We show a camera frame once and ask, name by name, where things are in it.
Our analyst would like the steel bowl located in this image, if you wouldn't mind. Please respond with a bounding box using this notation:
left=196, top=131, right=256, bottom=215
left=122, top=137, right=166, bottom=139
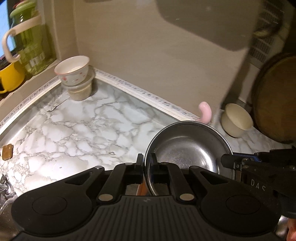
left=136, top=101, right=234, bottom=196

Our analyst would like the right human hand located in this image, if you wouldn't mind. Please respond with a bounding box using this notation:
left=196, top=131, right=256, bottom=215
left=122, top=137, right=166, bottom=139
left=287, top=218, right=296, bottom=241

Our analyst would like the cream ceramic bowl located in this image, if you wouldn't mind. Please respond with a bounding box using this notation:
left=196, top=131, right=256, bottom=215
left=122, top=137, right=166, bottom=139
left=221, top=103, right=253, bottom=138

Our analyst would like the round wooden cutting board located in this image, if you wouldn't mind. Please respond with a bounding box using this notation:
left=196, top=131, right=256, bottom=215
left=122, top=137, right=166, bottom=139
left=251, top=53, right=295, bottom=144

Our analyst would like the clear plastic lidded container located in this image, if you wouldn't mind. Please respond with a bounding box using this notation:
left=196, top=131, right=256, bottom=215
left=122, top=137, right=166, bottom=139
left=61, top=69, right=95, bottom=101

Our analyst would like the white floral ceramic bowl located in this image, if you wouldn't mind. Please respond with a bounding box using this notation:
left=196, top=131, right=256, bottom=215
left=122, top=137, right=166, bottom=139
left=54, top=55, right=90, bottom=86

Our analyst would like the chrome sink faucet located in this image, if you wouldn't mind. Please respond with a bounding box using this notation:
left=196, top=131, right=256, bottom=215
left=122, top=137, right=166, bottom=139
left=0, top=175, right=17, bottom=212

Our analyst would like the brown soap bar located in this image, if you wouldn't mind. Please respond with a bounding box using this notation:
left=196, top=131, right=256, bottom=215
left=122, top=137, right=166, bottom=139
left=2, top=144, right=14, bottom=161

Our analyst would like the yellow mug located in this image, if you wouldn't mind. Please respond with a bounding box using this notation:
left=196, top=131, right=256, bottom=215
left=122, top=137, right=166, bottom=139
left=1, top=62, right=25, bottom=94

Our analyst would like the green glass pitcher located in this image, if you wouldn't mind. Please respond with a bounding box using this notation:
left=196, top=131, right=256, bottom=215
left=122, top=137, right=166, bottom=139
left=1, top=1, right=53, bottom=75

